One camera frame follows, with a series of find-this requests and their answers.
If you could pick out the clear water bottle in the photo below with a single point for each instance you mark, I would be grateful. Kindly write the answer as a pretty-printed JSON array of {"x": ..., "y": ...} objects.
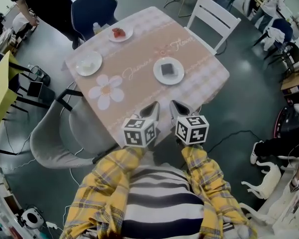
[
  {"x": 40, "y": 73},
  {"x": 33, "y": 68}
]

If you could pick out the white round plate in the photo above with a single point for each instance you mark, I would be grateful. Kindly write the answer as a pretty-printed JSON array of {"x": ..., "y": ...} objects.
[
  {"x": 168, "y": 80},
  {"x": 128, "y": 31},
  {"x": 89, "y": 72}
]

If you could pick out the person's left forearm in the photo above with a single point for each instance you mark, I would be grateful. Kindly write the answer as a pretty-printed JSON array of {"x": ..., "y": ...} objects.
[{"x": 114, "y": 168}]

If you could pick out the clear plastic bottle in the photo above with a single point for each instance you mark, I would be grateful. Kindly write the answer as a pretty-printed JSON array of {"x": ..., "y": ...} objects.
[{"x": 96, "y": 29}]

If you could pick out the white power strip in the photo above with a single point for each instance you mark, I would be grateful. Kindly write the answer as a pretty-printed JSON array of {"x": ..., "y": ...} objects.
[{"x": 51, "y": 225}]

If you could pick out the dark blue chair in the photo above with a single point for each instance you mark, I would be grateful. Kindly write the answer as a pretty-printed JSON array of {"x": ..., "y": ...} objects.
[
  {"x": 94, "y": 6},
  {"x": 284, "y": 25}
]

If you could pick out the white animal figure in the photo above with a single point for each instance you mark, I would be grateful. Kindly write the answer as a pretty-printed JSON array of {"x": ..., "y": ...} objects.
[
  {"x": 261, "y": 216},
  {"x": 269, "y": 180}
]

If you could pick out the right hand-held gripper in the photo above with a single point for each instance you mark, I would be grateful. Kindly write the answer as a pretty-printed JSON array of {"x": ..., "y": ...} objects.
[{"x": 192, "y": 131}]

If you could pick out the dark grey square block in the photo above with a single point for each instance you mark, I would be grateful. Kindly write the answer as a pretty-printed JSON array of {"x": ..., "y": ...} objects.
[{"x": 167, "y": 69}]

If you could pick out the table with yellow cloth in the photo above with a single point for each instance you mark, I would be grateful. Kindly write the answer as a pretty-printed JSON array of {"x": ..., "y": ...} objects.
[{"x": 0, "y": 101}]

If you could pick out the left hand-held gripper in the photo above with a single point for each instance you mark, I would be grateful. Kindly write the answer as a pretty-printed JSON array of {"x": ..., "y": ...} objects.
[{"x": 139, "y": 133}]

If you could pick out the grey shell chair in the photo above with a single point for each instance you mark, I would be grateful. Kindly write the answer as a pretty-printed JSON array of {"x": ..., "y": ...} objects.
[{"x": 52, "y": 143}]

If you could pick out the white wooden chair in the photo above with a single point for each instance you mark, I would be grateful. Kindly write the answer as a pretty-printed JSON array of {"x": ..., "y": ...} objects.
[{"x": 214, "y": 11}]

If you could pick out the white round device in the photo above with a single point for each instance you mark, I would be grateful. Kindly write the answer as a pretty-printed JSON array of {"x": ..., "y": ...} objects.
[{"x": 25, "y": 215}]

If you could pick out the table with pink tablecloth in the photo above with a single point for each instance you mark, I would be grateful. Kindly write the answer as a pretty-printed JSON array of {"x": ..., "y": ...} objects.
[{"x": 139, "y": 53}]

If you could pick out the red strawberry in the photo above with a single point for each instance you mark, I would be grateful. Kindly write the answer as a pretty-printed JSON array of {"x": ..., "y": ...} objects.
[
  {"x": 122, "y": 32},
  {"x": 115, "y": 33}
]

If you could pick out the white cloth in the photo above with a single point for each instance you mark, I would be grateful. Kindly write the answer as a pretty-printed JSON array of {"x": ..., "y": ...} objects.
[{"x": 274, "y": 36}]

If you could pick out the wooden shelf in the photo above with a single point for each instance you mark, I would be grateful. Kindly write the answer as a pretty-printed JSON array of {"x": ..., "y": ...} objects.
[{"x": 294, "y": 83}]

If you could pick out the person's right forearm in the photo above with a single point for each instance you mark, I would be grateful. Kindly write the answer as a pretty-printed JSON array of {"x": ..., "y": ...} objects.
[{"x": 201, "y": 165}]

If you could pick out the person's striped shirt torso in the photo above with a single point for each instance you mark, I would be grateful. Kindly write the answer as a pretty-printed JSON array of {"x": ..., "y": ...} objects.
[{"x": 159, "y": 198}]

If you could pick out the black box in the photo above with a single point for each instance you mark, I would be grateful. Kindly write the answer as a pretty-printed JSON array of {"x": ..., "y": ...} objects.
[{"x": 46, "y": 92}]

